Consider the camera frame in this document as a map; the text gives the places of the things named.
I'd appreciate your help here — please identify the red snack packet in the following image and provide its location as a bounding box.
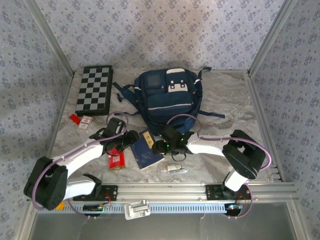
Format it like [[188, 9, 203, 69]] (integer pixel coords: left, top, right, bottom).
[[107, 147, 127, 171]]

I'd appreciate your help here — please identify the dark blue book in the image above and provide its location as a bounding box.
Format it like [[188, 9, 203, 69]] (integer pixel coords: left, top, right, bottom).
[[129, 128, 165, 171]]

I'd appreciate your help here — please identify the navy blue backpack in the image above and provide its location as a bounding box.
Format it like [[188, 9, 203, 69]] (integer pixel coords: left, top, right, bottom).
[[112, 66, 226, 137]]

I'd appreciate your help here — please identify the clear plastic pouch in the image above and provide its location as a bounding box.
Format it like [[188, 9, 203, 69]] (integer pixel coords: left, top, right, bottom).
[[157, 162, 189, 176]]

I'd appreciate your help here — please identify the blue white playing card box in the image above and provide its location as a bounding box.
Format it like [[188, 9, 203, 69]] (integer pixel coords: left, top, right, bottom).
[[76, 115, 94, 132]]

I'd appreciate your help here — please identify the black folding chessboard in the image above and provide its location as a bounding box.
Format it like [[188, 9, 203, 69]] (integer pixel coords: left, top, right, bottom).
[[74, 65, 114, 117]]

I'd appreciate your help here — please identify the small circuit board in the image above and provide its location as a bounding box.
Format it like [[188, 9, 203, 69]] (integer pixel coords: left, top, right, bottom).
[[82, 203, 105, 213], [224, 202, 244, 212]]

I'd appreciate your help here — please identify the grey metal panel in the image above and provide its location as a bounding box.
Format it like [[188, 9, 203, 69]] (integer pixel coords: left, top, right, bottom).
[[29, 212, 298, 240]]

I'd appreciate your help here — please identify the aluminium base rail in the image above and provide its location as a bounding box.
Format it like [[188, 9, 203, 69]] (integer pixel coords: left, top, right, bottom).
[[27, 181, 300, 203]]

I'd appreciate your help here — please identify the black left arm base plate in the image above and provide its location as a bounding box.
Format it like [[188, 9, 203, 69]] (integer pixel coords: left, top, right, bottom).
[[72, 185, 119, 202]]

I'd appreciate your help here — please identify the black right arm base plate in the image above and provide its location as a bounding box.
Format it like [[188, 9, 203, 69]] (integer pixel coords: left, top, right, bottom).
[[205, 184, 252, 201]]

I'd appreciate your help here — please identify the grey slotted cable duct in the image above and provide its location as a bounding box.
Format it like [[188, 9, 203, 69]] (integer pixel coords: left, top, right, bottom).
[[37, 202, 241, 214]]

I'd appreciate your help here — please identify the aluminium side rail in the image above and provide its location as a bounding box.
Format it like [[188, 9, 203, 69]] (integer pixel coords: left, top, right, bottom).
[[246, 73, 287, 183], [31, 73, 76, 186]]

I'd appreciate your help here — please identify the white plastic bracket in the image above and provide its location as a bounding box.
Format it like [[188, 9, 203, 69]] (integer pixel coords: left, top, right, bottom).
[[124, 199, 151, 221]]

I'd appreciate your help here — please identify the aluminium frame post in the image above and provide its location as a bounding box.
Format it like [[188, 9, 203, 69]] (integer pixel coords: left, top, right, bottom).
[[24, 0, 76, 77], [247, 0, 298, 78]]

